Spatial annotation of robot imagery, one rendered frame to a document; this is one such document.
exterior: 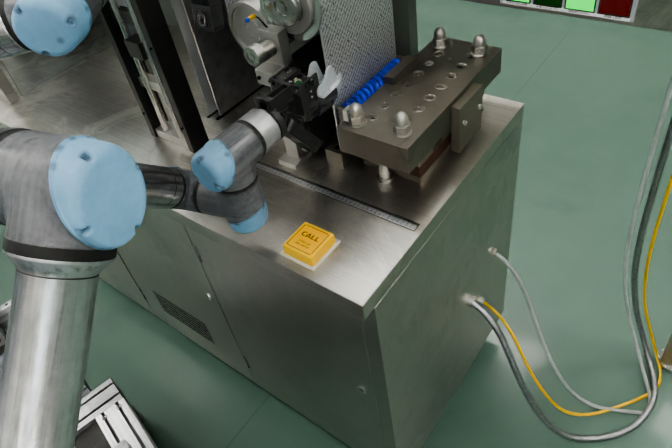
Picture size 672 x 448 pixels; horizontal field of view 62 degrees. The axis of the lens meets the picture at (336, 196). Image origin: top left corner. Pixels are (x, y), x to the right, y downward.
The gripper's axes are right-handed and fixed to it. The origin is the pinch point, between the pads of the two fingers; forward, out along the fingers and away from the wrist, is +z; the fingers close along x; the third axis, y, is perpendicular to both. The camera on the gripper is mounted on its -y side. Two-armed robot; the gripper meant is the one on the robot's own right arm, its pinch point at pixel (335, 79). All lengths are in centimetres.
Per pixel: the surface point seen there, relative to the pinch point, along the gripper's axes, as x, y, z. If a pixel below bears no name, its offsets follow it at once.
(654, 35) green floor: -17, -109, 251
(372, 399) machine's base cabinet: -22, -59, -29
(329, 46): -0.2, 7.5, -0.4
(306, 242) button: -10.3, -16.5, -26.7
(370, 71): -0.2, -4.3, 11.4
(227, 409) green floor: 34, -109, -38
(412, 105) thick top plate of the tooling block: -13.6, -6.0, 6.1
